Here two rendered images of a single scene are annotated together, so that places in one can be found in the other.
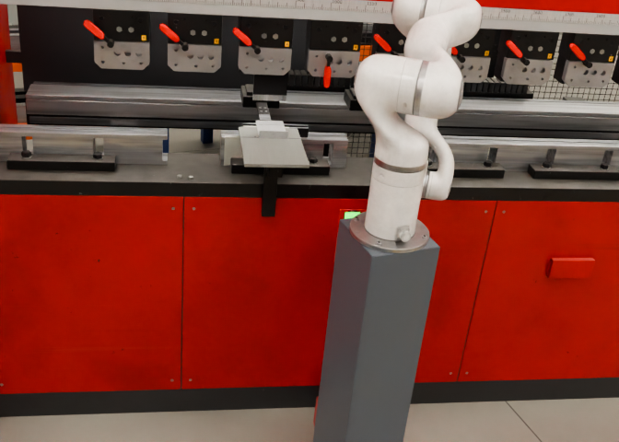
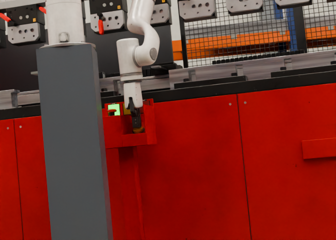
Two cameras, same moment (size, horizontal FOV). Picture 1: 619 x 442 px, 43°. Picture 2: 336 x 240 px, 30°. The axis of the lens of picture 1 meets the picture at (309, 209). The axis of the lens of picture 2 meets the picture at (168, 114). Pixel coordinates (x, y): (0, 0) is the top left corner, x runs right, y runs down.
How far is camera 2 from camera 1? 1.85 m
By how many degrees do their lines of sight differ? 39
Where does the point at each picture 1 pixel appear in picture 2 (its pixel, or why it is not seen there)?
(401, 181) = not seen: outside the picture
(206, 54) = (29, 29)
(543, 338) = (324, 227)
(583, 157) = (317, 61)
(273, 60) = not seen: hidden behind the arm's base
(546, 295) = (311, 179)
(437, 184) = (140, 49)
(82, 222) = not seen: outside the picture
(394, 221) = (56, 29)
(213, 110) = not seen: hidden behind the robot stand
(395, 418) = (93, 205)
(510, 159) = (255, 72)
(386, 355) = (68, 138)
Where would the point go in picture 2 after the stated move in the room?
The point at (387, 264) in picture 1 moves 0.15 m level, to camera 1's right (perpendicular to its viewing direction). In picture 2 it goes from (49, 56) to (89, 49)
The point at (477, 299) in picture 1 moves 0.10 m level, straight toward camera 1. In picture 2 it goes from (248, 188) to (234, 191)
